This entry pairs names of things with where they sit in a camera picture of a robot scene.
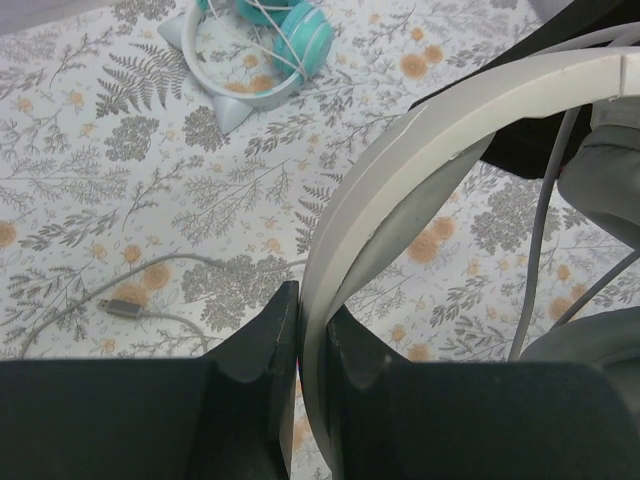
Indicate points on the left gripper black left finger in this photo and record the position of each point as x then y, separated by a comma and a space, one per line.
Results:
227, 414

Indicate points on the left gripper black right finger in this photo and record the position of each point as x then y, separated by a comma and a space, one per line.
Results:
390, 418

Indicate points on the teal white headphones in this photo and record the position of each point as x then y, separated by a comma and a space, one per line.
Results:
249, 55

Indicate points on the floral table mat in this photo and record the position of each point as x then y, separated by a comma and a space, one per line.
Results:
133, 228

